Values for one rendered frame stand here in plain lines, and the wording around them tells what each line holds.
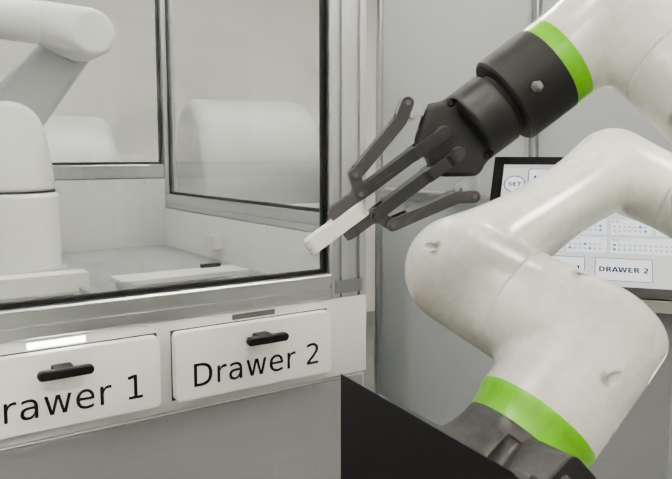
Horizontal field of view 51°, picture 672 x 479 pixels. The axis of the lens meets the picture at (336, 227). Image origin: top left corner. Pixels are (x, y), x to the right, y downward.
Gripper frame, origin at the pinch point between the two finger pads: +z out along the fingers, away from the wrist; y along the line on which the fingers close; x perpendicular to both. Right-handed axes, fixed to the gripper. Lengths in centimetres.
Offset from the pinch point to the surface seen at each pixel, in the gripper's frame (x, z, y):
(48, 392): -28, 47, 1
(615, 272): -47, -33, -43
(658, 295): -42, -35, -48
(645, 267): -46, -37, -45
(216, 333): -40.8, 26.4, -8.5
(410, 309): -239, 1, -87
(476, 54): -204, -78, -10
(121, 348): -33.1, 36.8, -0.5
